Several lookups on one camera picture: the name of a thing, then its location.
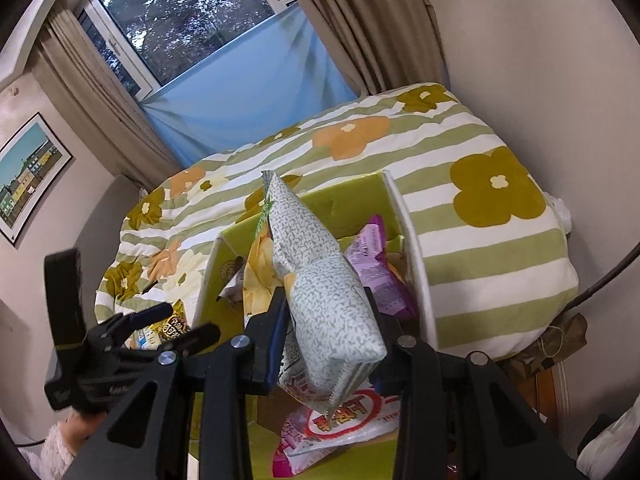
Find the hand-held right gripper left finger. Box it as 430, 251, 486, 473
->
62, 287, 291, 480

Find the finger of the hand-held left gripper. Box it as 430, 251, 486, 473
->
102, 302, 174, 343
160, 323, 221, 362

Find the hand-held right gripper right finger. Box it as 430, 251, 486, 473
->
364, 287, 586, 480

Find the green patterned snack bag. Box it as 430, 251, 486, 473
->
255, 170, 388, 416

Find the yellow corn snack packet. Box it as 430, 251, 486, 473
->
242, 200, 291, 321

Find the pink and white snack packet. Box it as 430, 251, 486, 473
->
270, 380, 403, 478

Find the purple snack packet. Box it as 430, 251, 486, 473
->
345, 215, 418, 321

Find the green cardboard box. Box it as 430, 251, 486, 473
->
192, 170, 438, 480

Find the person's left forearm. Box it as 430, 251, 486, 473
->
40, 420, 93, 480

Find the person's left hand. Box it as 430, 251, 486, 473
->
62, 410, 110, 443

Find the blue and white snack packet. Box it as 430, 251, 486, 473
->
132, 327, 161, 351

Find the gold snack packet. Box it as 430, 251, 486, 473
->
150, 300, 193, 348

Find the green striped floral blanket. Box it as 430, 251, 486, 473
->
95, 82, 581, 361

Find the brown paper bag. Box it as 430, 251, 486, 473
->
505, 312, 588, 376

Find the beige curtain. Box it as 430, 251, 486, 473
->
35, 7, 183, 191
272, 0, 448, 96

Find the white plastic bag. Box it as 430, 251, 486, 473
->
547, 192, 573, 233

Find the white cloth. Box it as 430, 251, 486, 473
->
575, 405, 640, 480

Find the blue cloth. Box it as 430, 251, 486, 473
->
140, 7, 358, 168

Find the window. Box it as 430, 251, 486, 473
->
75, 0, 301, 98

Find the framed wall poster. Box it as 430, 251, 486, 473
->
0, 112, 76, 248

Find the black cable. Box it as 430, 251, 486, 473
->
565, 240, 640, 321

